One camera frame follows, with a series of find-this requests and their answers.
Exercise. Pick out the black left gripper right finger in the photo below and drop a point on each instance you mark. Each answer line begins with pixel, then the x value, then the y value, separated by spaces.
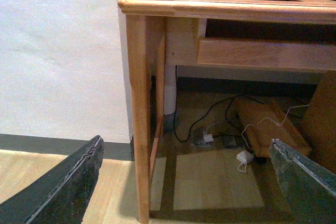
pixel 308 188

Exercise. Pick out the white wall plug charger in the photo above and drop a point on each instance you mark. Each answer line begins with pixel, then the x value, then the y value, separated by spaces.
pixel 208 138

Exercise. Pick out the wooden footrest box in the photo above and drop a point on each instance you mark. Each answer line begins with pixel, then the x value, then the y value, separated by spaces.
pixel 263 123

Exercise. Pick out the white power adapter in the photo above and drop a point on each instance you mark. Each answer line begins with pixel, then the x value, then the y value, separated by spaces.
pixel 245 157

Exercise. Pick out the wooden desk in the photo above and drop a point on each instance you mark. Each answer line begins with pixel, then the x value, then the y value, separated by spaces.
pixel 168 31

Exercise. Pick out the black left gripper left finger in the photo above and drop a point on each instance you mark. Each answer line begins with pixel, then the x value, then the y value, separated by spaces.
pixel 61 195

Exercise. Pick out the wooden pull-out keyboard tray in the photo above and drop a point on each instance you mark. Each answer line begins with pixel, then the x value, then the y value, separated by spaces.
pixel 268 55

